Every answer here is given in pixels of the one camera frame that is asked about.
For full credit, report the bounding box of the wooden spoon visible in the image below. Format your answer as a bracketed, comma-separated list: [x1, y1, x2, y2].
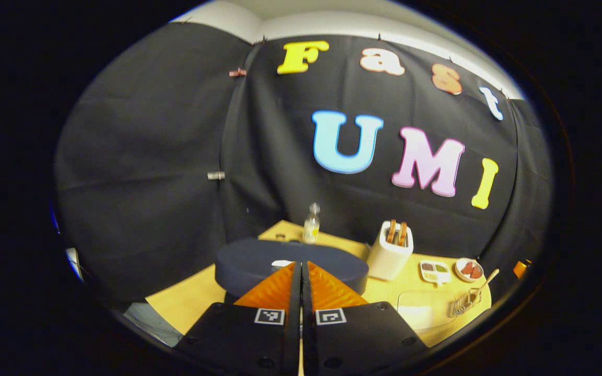
[471, 268, 500, 303]

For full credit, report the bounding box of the dark grey rice cooker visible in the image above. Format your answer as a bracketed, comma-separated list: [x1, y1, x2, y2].
[215, 239, 369, 306]

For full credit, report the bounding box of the small glass bottle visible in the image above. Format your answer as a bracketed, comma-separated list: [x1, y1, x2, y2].
[303, 203, 321, 244]

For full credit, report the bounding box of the round white plate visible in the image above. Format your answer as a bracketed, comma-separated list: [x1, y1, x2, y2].
[455, 257, 484, 283]

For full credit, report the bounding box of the white toaster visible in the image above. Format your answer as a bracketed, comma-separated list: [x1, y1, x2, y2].
[366, 220, 414, 281]

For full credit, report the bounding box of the wire chopstick holder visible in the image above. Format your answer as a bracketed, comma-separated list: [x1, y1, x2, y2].
[451, 288, 482, 317]

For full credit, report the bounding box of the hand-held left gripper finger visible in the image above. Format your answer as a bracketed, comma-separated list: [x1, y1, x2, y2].
[301, 261, 430, 376]
[175, 261, 302, 376]

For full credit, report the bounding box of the white divided grain tray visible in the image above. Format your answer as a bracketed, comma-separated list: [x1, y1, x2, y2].
[419, 260, 452, 287]

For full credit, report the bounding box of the clear rice container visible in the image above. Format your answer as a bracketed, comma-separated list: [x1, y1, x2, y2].
[396, 291, 458, 332]

